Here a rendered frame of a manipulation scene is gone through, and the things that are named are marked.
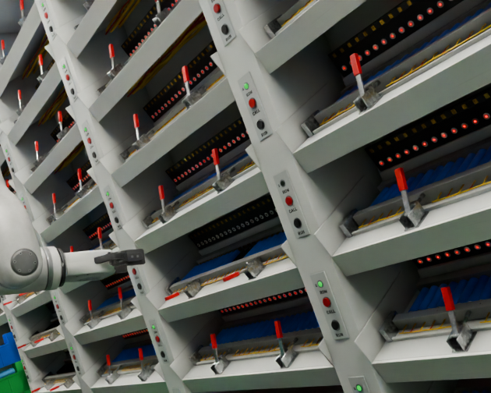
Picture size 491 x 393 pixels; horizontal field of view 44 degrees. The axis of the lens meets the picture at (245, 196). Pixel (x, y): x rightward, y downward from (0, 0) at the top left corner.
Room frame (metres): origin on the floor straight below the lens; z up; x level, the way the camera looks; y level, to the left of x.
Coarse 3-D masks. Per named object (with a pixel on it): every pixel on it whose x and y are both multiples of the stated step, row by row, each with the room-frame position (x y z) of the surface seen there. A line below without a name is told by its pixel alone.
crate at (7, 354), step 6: (6, 336) 1.60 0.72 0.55; (12, 336) 1.62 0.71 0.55; (6, 342) 1.61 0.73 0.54; (12, 342) 1.61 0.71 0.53; (0, 348) 1.58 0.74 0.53; (6, 348) 1.59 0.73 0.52; (12, 348) 1.61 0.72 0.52; (0, 354) 1.58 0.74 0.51; (6, 354) 1.59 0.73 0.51; (12, 354) 1.60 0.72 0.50; (18, 354) 1.62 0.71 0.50; (0, 360) 1.57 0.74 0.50; (6, 360) 1.59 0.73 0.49; (12, 360) 1.60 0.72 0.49; (18, 360) 1.61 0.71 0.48; (0, 366) 1.57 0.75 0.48
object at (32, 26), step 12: (36, 12) 1.72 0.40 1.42; (24, 24) 1.79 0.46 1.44; (36, 24) 1.75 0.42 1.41; (24, 36) 1.83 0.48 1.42; (36, 36) 1.94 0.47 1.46; (12, 48) 1.91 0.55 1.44; (24, 48) 1.87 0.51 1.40; (36, 48) 2.07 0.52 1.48; (0, 60) 2.03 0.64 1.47; (12, 60) 1.96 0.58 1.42; (24, 60) 2.10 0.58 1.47; (36, 60) 2.10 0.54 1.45; (0, 72) 2.05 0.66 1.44; (12, 72) 2.01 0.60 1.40; (24, 72) 2.18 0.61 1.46; (0, 84) 2.11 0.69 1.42; (0, 96) 2.17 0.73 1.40
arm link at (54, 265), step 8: (48, 248) 1.15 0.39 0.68; (48, 256) 1.13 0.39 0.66; (56, 256) 1.14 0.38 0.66; (48, 264) 1.12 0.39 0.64; (56, 264) 1.13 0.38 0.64; (48, 272) 1.12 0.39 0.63; (56, 272) 1.13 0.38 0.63; (48, 280) 1.13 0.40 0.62; (56, 280) 1.14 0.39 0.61; (48, 288) 1.14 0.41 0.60; (56, 288) 1.16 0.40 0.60
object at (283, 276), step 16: (272, 224) 1.41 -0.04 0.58; (224, 240) 1.57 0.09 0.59; (192, 256) 1.70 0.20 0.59; (288, 256) 1.12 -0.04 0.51; (176, 272) 1.66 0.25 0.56; (272, 272) 1.20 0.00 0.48; (288, 272) 1.16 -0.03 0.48; (160, 288) 1.62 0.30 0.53; (208, 288) 1.44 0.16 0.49; (224, 288) 1.34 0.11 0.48; (240, 288) 1.29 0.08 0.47; (256, 288) 1.26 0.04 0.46; (272, 288) 1.22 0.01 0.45; (288, 288) 1.19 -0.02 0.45; (160, 304) 1.62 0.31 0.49; (176, 304) 1.52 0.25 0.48; (192, 304) 1.47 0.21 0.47; (208, 304) 1.42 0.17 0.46; (224, 304) 1.38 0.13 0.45
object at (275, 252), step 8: (272, 248) 1.26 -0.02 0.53; (280, 248) 1.22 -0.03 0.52; (256, 256) 1.29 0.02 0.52; (264, 256) 1.27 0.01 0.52; (272, 256) 1.25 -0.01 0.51; (280, 256) 1.22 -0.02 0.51; (232, 264) 1.37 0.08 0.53; (240, 264) 1.34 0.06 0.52; (264, 264) 1.26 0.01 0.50; (208, 272) 1.46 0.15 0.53; (216, 272) 1.42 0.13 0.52; (224, 272) 1.40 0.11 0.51; (232, 272) 1.38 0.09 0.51; (184, 280) 1.57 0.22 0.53; (192, 280) 1.52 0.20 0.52; (200, 280) 1.49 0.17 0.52; (208, 280) 1.45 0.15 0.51; (216, 280) 1.41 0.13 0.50; (176, 288) 1.59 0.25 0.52; (184, 288) 1.57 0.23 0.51
